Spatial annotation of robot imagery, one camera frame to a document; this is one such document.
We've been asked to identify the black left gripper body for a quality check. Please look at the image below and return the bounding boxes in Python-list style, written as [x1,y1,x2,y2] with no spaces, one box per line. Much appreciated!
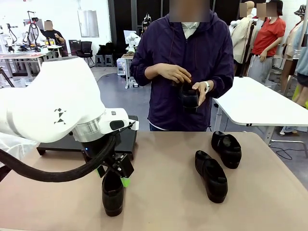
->
[81,137,135,179]

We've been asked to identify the black smooth leather strap shoe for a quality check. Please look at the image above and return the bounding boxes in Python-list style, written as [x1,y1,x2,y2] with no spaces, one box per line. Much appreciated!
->
[194,150,229,204]
[102,168,125,217]

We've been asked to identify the black matte thick-soled shoe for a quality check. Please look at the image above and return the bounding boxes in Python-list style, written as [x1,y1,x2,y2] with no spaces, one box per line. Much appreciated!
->
[180,83,200,114]
[211,131,242,169]

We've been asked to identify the person's right forearm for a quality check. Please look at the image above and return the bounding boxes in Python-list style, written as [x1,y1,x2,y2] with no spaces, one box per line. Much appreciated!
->
[144,64,164,79]

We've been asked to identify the black shoe stand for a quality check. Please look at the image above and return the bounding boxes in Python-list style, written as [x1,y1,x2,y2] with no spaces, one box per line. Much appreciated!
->
[113,115,140,161]
[36,141,88,156]

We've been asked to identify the person's right hand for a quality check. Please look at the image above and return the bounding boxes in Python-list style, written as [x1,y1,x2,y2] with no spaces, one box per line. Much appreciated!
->
[157,64,193,84]

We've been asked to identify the person's left hand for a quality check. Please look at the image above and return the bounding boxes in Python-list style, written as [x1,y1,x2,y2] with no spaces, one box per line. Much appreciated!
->
[192,82,207,106]

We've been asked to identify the white translucent plastic cover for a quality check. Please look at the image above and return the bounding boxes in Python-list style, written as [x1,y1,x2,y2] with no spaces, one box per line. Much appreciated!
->
[0,132,37,168]

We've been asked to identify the white computer case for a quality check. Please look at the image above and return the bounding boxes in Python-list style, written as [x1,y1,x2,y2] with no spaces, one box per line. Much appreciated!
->
[116,58,128,77]

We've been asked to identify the small wooden-top cart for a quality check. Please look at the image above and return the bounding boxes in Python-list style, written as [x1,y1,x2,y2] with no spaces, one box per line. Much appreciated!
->
[121,54,135,90]

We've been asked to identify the black bag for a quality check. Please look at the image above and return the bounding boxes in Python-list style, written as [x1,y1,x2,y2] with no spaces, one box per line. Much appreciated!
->
[97,41,116,56]

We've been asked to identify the clear storage bin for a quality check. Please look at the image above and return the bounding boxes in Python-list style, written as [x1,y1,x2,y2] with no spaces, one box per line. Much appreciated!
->
[12,77,34,88]

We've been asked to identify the black office chair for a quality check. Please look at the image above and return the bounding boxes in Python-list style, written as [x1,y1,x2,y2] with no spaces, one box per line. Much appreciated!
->
[76,41,95,60]

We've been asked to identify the person in purple jacket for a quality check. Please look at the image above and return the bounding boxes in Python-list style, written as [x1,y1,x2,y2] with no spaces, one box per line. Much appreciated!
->
[129,9,234,132]

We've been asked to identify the small white background robot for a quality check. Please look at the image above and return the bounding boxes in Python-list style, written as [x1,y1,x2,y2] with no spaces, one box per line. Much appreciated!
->
[124,30,141,52]

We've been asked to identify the black slanted tripod leg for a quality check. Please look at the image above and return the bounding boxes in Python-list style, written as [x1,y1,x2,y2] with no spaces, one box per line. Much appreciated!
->
[0,68,15,89]

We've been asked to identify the white workshop desk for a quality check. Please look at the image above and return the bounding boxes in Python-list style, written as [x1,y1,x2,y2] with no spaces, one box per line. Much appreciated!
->
[0,44,61,77]

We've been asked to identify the white side table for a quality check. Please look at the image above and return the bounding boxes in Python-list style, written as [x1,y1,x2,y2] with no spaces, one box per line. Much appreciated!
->
[213,76,308,146]

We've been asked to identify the mannequin in beige coat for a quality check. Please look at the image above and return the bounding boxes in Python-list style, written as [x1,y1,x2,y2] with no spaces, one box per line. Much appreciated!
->
[230,1,257,77]

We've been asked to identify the person in red shirt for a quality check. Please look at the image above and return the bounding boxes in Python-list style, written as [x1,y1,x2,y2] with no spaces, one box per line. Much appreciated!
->
[249,0,287,85]

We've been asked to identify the mannequin in light blue top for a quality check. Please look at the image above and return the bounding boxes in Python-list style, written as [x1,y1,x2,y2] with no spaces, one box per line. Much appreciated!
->
[295,24,308,106]

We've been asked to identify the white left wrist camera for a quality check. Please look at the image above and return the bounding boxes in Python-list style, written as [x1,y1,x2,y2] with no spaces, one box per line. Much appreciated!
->
[126,119,140,132]

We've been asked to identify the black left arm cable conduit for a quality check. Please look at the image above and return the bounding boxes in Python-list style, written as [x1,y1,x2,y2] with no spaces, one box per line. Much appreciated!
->
[0,134,121,183]

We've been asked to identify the grey wall board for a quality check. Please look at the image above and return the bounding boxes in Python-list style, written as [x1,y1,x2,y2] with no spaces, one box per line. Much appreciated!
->
[77,10,100,38]

